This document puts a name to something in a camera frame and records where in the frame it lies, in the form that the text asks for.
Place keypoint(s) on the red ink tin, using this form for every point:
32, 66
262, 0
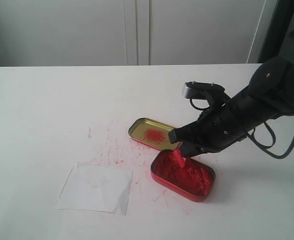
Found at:
194, 181

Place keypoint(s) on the gold tin lid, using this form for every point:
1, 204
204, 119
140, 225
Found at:
152, 133

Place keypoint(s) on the red stamp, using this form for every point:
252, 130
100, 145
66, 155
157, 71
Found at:
178, 158

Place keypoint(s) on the white paper sheet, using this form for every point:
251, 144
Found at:
96, 188

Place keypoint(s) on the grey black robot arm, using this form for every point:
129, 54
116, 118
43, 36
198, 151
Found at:
272, 84

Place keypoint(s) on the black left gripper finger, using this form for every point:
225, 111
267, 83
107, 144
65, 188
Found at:
187, 133

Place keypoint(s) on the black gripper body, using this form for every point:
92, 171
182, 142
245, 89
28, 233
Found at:
222, 127

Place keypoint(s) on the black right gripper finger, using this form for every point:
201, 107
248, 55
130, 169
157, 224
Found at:
188, 150

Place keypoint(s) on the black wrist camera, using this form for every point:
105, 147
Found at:
213, 93

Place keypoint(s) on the white cabinet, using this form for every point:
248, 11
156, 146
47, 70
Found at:
136, 32

